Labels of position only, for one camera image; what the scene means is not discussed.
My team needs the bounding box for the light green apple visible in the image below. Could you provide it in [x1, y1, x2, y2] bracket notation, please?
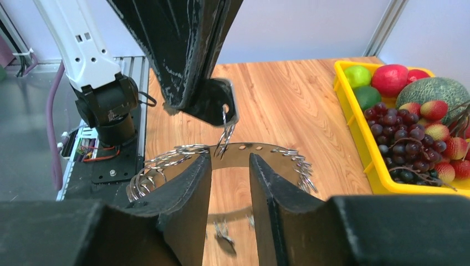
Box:
[344, 65, 372, 89]

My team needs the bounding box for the dark purple grape bunch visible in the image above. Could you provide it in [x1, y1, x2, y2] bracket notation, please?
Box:
[363, 102, 449, 187]

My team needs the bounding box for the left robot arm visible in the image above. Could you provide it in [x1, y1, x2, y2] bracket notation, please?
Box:
[35, 1, 242, 147]

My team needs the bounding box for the red apple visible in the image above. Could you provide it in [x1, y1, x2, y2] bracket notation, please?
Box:
[371, 64, 408, 98]
[406, 69, 431, 85]

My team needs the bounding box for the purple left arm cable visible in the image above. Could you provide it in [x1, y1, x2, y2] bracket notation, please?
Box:
[45, 62, 67, 192]

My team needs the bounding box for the red grape bunch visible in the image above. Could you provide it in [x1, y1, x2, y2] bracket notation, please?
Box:
[398, 100, 469, 185]

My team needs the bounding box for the green melon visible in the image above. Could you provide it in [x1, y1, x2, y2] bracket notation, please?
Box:
[395, 77, 469, 123]

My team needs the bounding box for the dark green lime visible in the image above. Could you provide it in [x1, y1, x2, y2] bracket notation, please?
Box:
[353, 86, 382, 111]

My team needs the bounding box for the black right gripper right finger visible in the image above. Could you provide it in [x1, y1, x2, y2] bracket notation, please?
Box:
[249, 154, 469, 265]

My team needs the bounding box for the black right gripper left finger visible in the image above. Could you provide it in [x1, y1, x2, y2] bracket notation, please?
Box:
[1, 154, 212, 265]

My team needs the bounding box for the yellow plastic fruit tray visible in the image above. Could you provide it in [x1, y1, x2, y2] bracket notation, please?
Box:
[334, 60, 469, 197]

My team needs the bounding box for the black key tag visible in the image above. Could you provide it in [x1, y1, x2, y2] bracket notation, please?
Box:
[181, 78, 239, 127]

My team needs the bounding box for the red apple lower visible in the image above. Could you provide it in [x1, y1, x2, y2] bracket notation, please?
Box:
[371, 64, 408, 98]

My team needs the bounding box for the red apple upper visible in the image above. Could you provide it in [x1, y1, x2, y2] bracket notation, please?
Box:
[406, 69, 431, 85]

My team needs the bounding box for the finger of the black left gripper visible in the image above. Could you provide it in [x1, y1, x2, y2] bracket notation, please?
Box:
[198, 0, 243, 81]
[109, 0, 224, 109]

